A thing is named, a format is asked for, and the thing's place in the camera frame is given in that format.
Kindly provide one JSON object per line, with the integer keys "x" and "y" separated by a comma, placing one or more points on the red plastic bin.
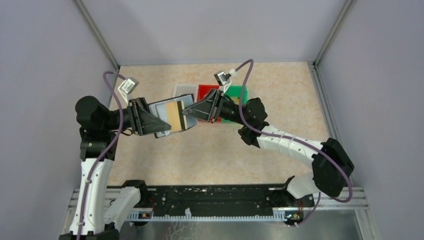
{"x": 203, "y": 89}

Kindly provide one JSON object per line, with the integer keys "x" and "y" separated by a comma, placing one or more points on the white plastic bin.
{"x": 186, "y": 89}

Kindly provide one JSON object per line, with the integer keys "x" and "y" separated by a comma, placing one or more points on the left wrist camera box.
{"x": 126, "y": 88}

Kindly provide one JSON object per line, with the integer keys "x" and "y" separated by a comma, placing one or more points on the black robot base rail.
{"x": 230, "y": 203}

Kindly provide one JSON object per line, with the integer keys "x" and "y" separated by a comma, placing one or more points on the grey aluminium frame rail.
{"x": 323, "y": 72}

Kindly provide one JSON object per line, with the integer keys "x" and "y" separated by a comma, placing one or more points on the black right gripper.
{"x": 217, "y": 106}

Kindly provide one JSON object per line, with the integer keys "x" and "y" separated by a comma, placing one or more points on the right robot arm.
{"x": 329, "y": 164}

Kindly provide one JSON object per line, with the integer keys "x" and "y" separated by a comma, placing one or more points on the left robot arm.
{"x": 99, "y": 130}

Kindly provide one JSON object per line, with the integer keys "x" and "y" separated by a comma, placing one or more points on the green plastic bin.
{"x": 239, "y": 92}

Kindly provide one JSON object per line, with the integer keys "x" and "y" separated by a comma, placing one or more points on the gold card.
{"x": 175, "y": 118}

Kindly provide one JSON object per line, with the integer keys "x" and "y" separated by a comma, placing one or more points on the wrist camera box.
{"x": 126, "y": 88}
{"x": 224, "y": 79}

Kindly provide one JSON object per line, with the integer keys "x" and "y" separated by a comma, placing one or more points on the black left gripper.
{"x": 135, "y": 117}

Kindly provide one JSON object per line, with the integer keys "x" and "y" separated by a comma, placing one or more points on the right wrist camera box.
{"x": 224, "y": 79}

